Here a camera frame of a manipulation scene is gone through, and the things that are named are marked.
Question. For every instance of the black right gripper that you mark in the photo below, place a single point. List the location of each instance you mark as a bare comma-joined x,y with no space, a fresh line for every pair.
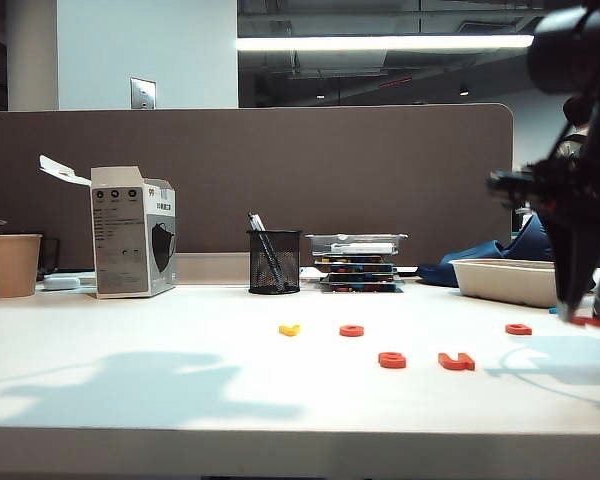
590,185

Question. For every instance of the red letter u magnet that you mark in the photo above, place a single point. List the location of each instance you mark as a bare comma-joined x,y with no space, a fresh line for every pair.
460,364

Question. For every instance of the small white device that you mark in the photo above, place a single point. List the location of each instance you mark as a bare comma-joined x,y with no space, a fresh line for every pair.
60,283

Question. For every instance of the black mesh pen holder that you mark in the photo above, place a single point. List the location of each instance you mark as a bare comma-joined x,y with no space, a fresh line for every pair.
275,265

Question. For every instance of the colourful letter magnet board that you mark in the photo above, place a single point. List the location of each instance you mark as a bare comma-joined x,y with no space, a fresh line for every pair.
362,287
357,269
360,278
355,260

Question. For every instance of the red letter g magnet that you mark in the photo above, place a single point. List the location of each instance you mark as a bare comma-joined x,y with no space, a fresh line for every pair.
386,361

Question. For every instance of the yellow letter v magnet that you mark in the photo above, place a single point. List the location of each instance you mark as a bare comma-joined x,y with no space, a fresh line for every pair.
290,331

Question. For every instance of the white ceiling light strip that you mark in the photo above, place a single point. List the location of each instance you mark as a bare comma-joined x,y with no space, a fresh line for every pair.
380,43

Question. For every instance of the blue fabric bag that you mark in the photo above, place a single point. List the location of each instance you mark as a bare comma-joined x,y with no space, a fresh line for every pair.
480,255

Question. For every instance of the beige pulp tray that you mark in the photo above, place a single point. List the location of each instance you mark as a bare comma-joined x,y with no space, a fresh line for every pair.
505,282

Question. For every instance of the black silver pen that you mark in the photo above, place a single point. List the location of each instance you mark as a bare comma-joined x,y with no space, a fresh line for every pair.
256,222

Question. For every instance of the red letter d magnet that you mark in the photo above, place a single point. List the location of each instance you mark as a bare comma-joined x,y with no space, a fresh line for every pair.
525,330

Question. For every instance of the silver wall plate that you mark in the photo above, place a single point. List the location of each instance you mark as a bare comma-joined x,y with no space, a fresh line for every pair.
143,94

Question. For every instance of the brown paper cup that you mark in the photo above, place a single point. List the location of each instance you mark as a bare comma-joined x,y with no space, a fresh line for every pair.
14,265

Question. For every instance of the white grey mask box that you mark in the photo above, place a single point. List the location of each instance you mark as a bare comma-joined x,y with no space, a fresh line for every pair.
120,235

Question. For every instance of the small blue magnet piece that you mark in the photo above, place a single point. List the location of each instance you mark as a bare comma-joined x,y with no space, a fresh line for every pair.
554,310

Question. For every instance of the brown desk partition panel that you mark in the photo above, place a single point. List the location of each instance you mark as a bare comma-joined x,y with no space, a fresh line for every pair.
280,165

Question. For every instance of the red letter o magnet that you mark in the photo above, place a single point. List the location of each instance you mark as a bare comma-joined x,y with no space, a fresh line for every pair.
345,331

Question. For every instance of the red letter n magnet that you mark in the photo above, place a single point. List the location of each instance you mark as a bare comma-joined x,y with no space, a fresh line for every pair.
587,322

